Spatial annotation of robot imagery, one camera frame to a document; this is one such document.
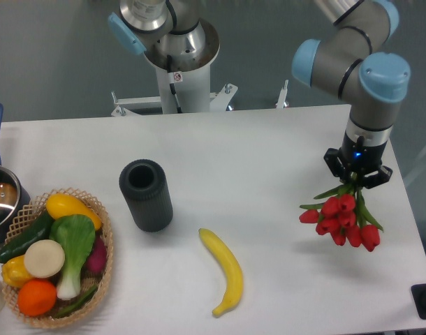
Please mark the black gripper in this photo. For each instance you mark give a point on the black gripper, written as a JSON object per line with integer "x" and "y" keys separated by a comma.
{"x": 354, "y": 157}

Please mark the red tulip bouquet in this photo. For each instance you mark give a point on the red tulip bouquet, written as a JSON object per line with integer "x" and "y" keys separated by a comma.
{"x": 342, "y": 213}

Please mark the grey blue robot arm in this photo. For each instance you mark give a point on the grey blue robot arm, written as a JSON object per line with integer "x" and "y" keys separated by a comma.
{"x": 351, "y": 66}

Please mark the black device at edge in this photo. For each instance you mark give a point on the black device at edge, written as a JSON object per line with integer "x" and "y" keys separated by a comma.
{"x": 419, "y": 296}

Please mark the yellow banana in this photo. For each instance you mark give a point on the yellow banana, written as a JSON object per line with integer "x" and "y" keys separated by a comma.
{"x": 231, "y": 270}

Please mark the dark grey ribbed vase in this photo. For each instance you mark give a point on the dark grey ribbed vase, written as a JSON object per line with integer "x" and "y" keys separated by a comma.
{"x": 144, "y": 186}

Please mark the purple sweet potato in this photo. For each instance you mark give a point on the purple sweet potato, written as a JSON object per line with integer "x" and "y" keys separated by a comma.
{"x": 98, "y": 257}

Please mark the green bok choy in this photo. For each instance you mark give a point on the green bok choy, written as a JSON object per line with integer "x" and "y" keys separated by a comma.
{"x": 76, "y": 235}

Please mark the yellow squash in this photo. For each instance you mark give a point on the yellow squash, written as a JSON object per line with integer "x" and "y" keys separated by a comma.
{"x": 59, "y": 205}

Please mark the green chili pepper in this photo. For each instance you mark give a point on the green chili pepper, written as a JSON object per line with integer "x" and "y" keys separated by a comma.
{"x": 86, "y": 296}

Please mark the green cucumber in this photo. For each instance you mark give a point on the green cucumber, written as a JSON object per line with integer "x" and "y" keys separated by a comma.
{"x": 38, "y": 230}

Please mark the beige round disc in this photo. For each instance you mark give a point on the beige round disc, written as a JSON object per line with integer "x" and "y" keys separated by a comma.
{"x": 44, "y": 258}

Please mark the orange fruit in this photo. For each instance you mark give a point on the orange fruit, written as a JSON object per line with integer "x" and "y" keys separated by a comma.
{"x": 36, "y": 297}

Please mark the yellow bell pepper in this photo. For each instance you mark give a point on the yellow bell pepper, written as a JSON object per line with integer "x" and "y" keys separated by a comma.
{"x": 14, "y": 273}

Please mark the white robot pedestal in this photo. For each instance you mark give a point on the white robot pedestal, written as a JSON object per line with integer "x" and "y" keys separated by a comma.
{"x": 181, "y": 52}

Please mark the blue handled saucepan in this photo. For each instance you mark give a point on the blue handled saucepan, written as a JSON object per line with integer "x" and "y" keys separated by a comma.
{"x": 13, "y": 196}

